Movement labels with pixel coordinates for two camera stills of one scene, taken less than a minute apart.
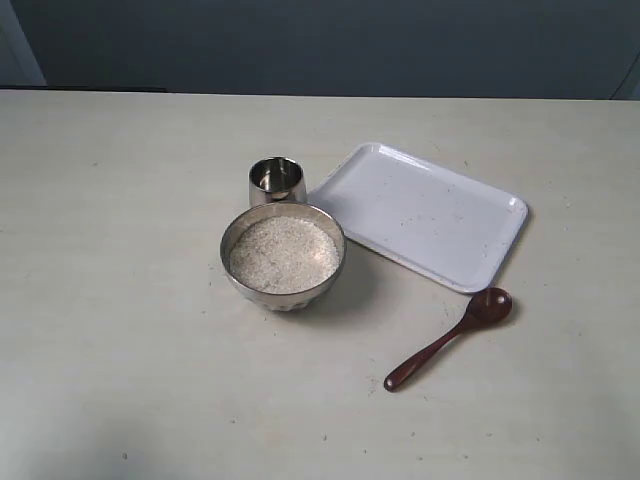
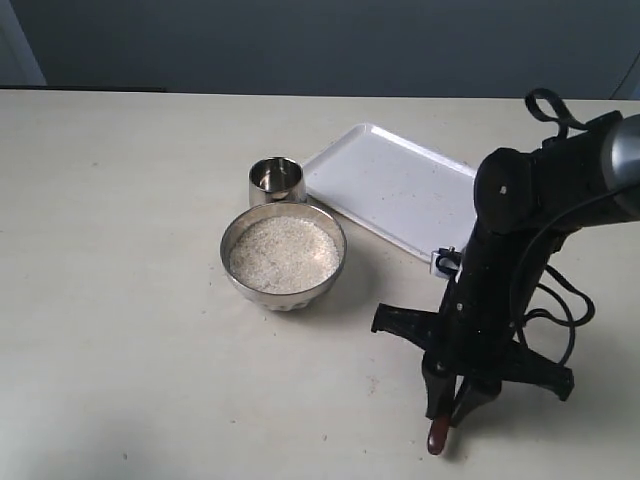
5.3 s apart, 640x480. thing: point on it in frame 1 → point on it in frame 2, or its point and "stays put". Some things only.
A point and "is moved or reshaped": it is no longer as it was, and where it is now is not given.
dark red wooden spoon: [489, 305] is moved or reshaped
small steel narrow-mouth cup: [275, 180] stays put
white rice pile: [282, 255] stays put
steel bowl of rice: [283, 256] stays put
